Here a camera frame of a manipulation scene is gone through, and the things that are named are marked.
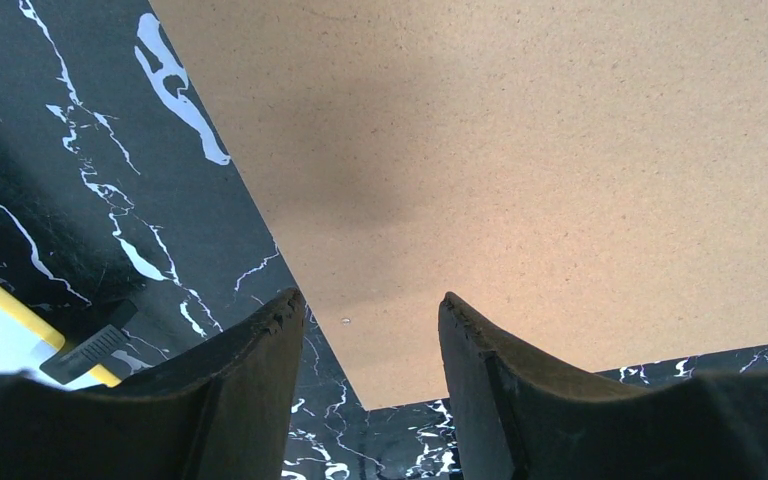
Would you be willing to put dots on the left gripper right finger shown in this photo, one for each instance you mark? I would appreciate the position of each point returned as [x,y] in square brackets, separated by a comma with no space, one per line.
[521,413]

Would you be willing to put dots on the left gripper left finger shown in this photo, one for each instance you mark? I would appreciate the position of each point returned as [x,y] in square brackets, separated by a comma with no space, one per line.
[218,411]

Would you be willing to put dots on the black marble pattern mat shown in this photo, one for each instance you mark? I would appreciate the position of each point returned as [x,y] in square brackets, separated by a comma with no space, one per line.
[114,183]

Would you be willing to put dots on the brown fibreboard backing board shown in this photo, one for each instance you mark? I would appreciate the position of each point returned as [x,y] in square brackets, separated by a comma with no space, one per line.
[592,176]

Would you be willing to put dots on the yellow rimmed whiteboard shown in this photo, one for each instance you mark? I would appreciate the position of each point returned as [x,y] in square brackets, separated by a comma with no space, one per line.
[63,349]

